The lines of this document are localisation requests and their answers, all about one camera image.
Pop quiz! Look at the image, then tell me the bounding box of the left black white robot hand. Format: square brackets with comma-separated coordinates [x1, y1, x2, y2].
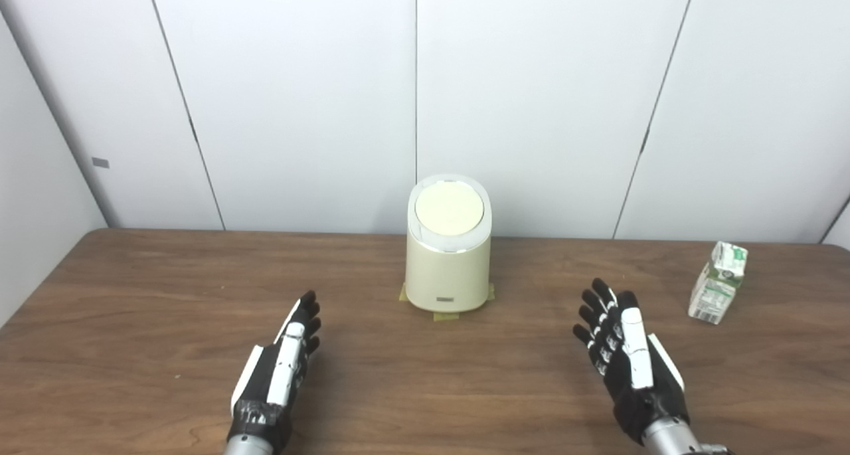
[227, 290, 323, 452]

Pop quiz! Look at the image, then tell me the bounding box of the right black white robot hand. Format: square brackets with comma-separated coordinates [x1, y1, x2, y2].
[572, 279, 690, 446]

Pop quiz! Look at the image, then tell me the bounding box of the green white milk carton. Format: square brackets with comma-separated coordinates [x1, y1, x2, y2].
[688, 241, 749, 325]

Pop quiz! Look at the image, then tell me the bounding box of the cream-colored round bin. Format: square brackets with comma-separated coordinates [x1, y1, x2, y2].
[405, 174, 493, 313]

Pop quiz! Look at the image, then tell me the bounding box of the cream round bin lid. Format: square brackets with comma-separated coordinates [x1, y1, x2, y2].
[414, 181, 485, 237]

